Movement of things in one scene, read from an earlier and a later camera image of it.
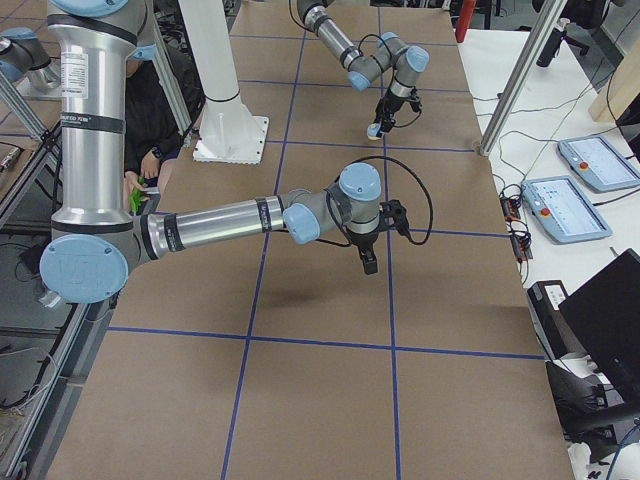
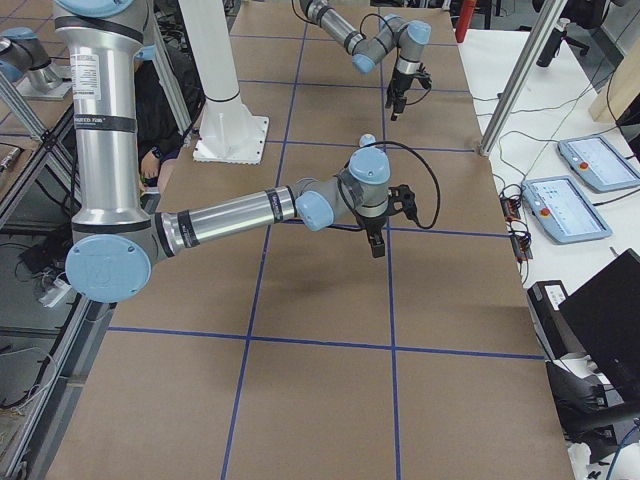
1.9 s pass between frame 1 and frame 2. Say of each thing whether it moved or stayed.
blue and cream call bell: moved
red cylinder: stayed
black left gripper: moved
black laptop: stayed
